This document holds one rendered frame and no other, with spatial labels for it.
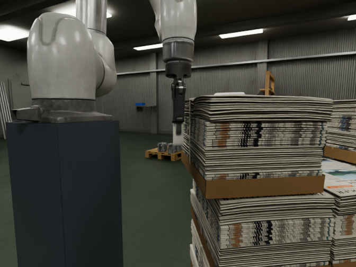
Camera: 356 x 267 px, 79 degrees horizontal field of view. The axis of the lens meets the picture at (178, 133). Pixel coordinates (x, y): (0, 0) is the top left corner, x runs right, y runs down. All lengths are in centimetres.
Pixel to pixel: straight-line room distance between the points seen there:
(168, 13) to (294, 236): 64
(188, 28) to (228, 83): 779
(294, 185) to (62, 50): 62
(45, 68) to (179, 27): 34
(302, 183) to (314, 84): 768
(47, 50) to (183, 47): 33
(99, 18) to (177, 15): 32
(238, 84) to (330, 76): 274
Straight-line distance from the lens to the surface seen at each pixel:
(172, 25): 63
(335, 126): 108
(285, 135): 54
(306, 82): 821
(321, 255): 71
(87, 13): 86
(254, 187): 53
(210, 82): 859
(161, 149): 455
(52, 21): 65
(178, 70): 61
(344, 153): 104
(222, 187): 50
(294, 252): 66
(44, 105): 61
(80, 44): 63
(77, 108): 60
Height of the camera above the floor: 103
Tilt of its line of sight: 6 degrees down
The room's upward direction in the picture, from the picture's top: straight up
